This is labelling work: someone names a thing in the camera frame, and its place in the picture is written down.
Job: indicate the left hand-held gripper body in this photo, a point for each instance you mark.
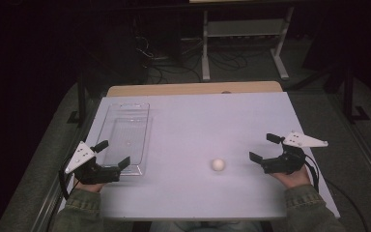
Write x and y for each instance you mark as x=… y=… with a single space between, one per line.
x=91 y=172

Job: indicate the person's right hand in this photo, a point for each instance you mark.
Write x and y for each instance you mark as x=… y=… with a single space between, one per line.
x=293 y=179

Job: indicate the white metal desk frame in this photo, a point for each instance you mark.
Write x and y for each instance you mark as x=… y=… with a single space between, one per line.
x=244 y=28

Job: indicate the white ball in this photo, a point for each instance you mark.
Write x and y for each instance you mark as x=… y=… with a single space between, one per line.
x=218 y=164

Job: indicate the clear plastic tray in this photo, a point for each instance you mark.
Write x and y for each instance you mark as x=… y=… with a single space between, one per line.
x=124 y=135

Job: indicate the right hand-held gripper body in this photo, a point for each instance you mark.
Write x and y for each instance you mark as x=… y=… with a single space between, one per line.
x=286 y=161

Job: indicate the person's left hand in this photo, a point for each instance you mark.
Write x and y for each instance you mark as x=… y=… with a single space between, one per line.
x=90 y=187

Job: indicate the black metal stand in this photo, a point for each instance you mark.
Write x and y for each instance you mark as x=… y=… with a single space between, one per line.
x=81 y=96
x=348 y=96

